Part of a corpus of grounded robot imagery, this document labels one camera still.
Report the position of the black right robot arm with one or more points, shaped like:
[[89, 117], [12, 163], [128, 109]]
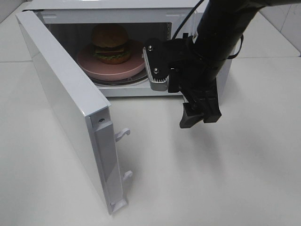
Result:
[[223, 23]]

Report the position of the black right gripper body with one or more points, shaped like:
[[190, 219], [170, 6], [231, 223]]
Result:
[[195, 71]]

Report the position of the white microwave oven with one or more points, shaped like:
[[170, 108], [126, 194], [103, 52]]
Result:
[[60, 29]]

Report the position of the white microwave door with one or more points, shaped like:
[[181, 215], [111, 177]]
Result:
[[81, 109]]

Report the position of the pink round plate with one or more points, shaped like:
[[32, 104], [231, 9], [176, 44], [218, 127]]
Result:
[[98, 70]]

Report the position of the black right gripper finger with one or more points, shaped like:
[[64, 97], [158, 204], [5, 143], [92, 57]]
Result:
[[201, 103], [168, 63]]

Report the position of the glass microwave turntable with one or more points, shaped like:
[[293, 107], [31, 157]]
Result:
[[131, 80]]

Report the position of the burger with sesame-free bun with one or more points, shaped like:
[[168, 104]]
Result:
[[111, 43]]

